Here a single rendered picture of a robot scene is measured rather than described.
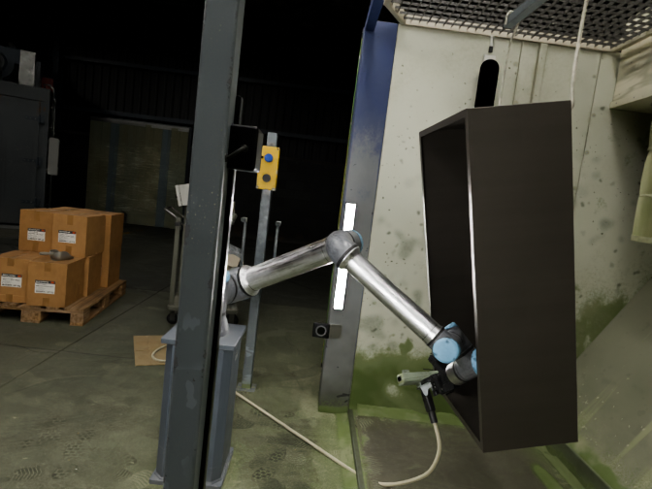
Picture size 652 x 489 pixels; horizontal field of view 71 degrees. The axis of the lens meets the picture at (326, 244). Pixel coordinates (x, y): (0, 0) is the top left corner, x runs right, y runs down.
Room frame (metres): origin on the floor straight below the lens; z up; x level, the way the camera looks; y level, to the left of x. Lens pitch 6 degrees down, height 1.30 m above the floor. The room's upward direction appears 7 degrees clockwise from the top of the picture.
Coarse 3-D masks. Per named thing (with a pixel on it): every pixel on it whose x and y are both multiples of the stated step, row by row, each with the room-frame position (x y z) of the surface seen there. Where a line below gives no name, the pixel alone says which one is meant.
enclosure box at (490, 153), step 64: (448, 128) 2.06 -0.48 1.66; (512, 128) 1.53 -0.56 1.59; (448, 192) 2.13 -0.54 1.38; (512, 192) 1.53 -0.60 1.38; (448, 256) 2.13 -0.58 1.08; (512, 256) 1.54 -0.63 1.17; (448, 320) 2.14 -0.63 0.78; (512, 320) 1.54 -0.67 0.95; (512, 384) 1.54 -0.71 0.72; (576, 384) 1.56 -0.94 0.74; (512, 448) 1.55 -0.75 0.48
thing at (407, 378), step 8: (400, 376) 1.86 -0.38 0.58; (408, 376) 1.86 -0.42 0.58; (416, 376) 1.88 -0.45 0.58; (424, 376) 1.90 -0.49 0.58; (400, 384) 1.85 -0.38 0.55; (408, 384) 1.87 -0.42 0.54; (424, 400) 1.86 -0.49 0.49; (432, 400) 1.85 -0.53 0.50; (432, 408) 1.83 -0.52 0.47; (432, 416) 1.81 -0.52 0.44
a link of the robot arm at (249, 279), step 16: (320, 240) 1.94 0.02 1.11; (288, 256) 1.97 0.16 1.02; (304, 256) 1.93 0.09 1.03; (320, 256) 1.90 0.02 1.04; (240, 272) 2.04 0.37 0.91; (256, 272) 2.02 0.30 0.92; (272, 272) 1.98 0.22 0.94; (288, 272) 1.96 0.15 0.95; (304, 272) 1.96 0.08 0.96; (240, 288) 2.03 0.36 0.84; (256, 288) 2.04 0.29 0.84
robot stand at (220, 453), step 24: (168, 336) 1.84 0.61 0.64; (240, 336) 1.95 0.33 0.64; (168, 360) 1.83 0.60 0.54; (168, 384) 1.82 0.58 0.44; (216, 384) 1.82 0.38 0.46; (168, 408) 1.82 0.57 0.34; (216, 408) 1.82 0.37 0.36; (216, 432) 1.83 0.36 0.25; (216, 456) 1.84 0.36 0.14; (216, 480) 1.84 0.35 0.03
